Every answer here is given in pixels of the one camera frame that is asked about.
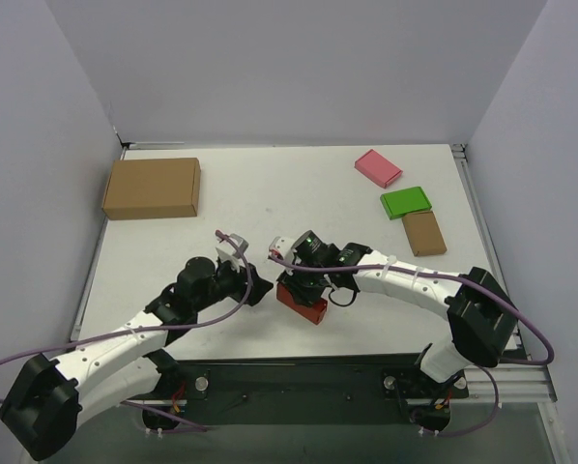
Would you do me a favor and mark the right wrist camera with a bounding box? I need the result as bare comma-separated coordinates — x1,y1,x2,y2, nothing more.
269,236,296,262

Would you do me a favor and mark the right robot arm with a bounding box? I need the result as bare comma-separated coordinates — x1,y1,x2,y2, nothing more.
269,230,517,384

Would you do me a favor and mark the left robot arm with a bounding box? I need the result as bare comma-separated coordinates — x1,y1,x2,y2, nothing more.
0,257,274,461

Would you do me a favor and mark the large brown cardboard box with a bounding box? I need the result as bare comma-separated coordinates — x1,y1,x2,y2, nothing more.
102,158,201,220

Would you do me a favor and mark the pink paper box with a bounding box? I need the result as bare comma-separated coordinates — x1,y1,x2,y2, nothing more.
354,149,403,189

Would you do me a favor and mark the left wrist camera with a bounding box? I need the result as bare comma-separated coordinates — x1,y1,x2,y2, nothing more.
216,230,248,271

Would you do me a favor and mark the green paper box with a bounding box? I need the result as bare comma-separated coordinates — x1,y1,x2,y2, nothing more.
380,187,432,220

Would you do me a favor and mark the small brown cardboard box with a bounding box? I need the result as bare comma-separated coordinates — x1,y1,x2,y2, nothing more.
402,211,448,257

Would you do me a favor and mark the red paper box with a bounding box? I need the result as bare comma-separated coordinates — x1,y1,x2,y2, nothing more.
275,283,328,325

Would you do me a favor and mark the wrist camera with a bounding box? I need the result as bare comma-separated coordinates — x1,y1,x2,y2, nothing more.
269,236,296,262
216,230,248,271

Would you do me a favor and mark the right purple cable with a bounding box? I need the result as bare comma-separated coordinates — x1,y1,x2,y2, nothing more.
269,250,556,366

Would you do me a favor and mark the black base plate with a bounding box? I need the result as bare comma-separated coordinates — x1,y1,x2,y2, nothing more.
136,354,469,426

